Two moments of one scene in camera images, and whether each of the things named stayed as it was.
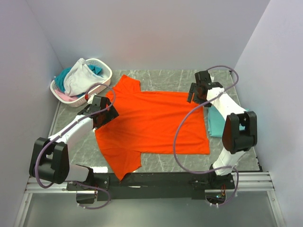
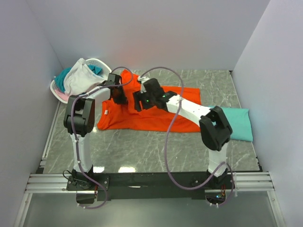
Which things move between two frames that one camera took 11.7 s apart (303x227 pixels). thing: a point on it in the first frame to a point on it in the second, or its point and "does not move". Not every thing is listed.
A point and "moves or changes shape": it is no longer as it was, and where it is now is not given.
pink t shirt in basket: x=64 y=97 does not move
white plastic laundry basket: x=107 y=73 does not move
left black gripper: x=111 y=114 to x=123 y=100
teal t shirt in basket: x=60 y=77 does not move
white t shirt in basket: x=79 y=78 does not move
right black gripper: x=194 y=89 to x=138 y=96
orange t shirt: x=146 y=124 moves or changes shape
